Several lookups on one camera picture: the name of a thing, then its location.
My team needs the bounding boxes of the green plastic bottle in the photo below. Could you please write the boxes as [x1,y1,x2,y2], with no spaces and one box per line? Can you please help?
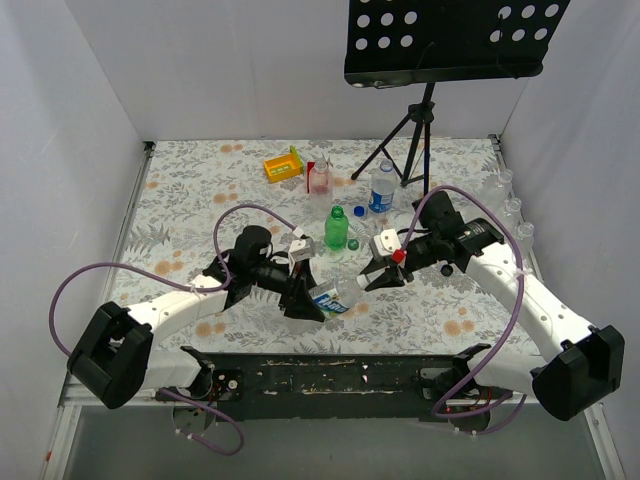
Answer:
[324,205,349,251]

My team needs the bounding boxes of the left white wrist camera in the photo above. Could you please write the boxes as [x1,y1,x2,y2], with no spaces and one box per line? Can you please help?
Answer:
[288,238,316,263]

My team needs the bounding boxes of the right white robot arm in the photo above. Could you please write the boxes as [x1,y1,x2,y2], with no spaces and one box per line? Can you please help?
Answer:
[356,186,625,421]

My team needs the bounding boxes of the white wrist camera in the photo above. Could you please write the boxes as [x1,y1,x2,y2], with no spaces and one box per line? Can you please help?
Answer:
[288,238,316,263]
[369,229,407,266]

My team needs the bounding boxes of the clear bottle by wall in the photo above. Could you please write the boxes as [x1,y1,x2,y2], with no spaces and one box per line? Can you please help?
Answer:
[480,169,513,210]

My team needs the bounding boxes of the black bottle cap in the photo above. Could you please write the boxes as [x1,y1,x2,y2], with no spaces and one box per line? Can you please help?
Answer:
[440,264,453,277]

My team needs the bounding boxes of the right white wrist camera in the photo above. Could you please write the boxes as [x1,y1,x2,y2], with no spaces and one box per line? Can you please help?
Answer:
[369,229,407,266]

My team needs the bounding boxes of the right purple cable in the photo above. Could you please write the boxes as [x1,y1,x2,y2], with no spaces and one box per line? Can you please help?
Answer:
[402,184,529,436]

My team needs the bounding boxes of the black music stand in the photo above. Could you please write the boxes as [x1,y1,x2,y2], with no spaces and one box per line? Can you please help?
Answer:
[344,0,569,188]

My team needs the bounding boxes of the red plastic box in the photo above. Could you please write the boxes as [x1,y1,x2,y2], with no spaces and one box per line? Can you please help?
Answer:
[306,161,323,195]

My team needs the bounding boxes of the floral tablecloth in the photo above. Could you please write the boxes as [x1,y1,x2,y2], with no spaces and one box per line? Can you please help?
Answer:
[89,138,544,357]

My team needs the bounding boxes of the clear Pepsi bottle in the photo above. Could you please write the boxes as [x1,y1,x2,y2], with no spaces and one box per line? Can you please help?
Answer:
[369,159,398,214]

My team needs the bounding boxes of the clear bottle blue label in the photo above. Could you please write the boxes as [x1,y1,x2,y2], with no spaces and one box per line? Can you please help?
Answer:
[287,277,365,335]

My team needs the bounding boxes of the yellow plastic box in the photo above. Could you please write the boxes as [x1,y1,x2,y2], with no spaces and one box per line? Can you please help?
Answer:
[263,145,305,183]

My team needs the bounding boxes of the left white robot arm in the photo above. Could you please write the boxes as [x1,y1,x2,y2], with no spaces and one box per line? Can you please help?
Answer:
[67,225,324,409]

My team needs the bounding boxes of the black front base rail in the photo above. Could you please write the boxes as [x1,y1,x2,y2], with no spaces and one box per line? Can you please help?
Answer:
[186,348,469,421]

